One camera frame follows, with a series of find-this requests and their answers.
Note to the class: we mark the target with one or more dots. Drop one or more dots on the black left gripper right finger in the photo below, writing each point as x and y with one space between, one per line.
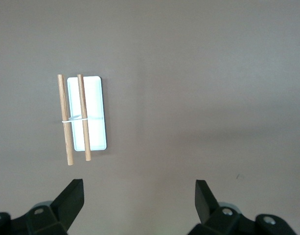
208 208

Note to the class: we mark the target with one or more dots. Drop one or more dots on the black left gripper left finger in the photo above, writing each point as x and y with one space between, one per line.
64 203

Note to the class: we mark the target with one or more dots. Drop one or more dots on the wooden rack rod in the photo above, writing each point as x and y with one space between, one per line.
64 105
82 102

